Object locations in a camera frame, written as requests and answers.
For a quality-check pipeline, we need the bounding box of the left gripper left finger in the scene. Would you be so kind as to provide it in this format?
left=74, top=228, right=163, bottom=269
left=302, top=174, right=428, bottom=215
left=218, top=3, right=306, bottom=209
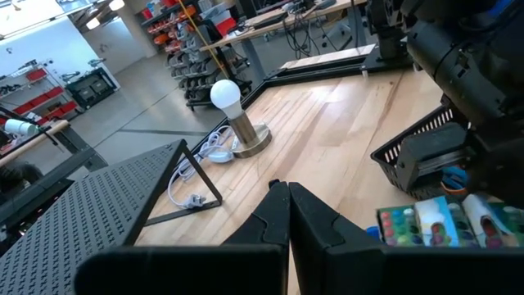
left=75, top=179, right=291, bottom=295

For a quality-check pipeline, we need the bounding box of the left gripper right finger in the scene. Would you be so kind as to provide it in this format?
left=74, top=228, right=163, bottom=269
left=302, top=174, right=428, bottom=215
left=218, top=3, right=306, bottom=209
left=288, top=182, right=524, bottom=295

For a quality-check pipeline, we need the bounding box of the teal rubber band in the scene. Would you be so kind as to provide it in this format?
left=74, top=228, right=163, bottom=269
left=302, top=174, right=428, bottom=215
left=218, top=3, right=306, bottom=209
left=441, top=166, right=468, bottom=190

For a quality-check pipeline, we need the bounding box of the watercolour paint set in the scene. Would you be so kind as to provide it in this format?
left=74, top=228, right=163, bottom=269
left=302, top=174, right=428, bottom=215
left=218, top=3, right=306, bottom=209
left=376, top=203, right=429, bottom=247
left=448, top=193, right=524, bottom=249

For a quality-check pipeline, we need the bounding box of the black plastic slotted basket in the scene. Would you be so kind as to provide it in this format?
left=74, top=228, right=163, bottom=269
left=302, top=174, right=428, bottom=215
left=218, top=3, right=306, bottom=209
left=370, top=104, right=472, bottom=202

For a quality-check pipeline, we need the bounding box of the wooden top side desk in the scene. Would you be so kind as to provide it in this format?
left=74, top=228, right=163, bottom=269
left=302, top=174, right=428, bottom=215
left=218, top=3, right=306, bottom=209
left=0, top=119, right=108, bottom=173

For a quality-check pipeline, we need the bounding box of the wooden top work desk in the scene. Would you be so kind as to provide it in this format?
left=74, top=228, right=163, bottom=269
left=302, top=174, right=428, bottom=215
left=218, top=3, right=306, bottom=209
left=199, top=0, right=368, bottom=83

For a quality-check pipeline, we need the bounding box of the table lamp with white bulb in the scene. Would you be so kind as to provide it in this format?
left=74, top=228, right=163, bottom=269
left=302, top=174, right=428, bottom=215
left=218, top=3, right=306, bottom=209
left=210, top=79, right=273, bottom=160

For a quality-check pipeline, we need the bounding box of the black perforated metal riser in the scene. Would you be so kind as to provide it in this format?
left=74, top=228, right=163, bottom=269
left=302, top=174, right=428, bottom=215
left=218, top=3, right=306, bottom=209
left=0, top=138, right=224, bottom=295

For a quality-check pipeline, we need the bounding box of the black rack with grey bins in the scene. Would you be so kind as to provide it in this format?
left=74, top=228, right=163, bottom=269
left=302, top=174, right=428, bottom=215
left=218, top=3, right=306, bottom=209
left=165, top=18, right=254, bottom=111

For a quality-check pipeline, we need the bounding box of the black tool cart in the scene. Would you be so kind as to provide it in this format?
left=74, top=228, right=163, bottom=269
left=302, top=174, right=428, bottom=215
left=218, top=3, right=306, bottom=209
left=64, top=67, right=121, bottom=111

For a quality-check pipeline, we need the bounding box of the person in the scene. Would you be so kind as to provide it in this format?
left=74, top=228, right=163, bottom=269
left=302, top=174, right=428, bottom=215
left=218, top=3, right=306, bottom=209
left=0, top=161, right=45, bottom=198

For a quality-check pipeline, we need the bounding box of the red storage bin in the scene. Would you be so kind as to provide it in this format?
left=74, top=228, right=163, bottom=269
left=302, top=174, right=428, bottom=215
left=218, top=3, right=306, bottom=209
left=215, top=16, right=238, bottom=38

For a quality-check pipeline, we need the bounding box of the shelf with orange bins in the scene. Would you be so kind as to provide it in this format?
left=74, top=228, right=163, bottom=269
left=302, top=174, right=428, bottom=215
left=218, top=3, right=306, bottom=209
left=138, top=0, right=198, bottom=55

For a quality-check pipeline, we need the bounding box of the white spot lamp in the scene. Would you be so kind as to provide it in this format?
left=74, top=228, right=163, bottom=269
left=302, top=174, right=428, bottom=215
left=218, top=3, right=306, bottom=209
left=3, top=118, right=41, bottom=138

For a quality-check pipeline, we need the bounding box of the white shelf with red bins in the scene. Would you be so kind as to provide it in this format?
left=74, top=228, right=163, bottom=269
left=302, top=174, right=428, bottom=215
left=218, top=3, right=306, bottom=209
left=0, top=66, right=79, bottom=126

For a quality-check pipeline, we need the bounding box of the white lamp cable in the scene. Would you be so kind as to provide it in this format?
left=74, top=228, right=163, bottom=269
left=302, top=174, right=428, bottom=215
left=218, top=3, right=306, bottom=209
left=166, top=125, right=242, bottom=210

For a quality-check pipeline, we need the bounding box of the yellow hanging cord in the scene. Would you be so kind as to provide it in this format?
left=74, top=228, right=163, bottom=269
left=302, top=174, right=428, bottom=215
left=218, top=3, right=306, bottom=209
left=178, top=0, right=231, bottom=79

